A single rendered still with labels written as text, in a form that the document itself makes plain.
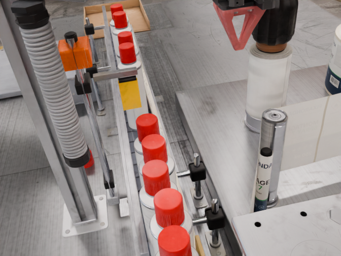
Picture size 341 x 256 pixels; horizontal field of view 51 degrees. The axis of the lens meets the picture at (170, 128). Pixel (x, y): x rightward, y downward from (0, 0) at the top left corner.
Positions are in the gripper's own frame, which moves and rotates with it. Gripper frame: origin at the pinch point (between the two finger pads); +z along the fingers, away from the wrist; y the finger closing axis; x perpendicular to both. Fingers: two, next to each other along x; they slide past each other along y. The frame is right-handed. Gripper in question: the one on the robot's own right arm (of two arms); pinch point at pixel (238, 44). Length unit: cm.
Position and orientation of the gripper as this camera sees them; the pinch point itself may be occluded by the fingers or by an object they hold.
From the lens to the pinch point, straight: 57.6
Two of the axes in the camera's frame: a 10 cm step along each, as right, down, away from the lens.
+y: -2.0, -5.7, 8.0
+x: -9.7, 2.0, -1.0
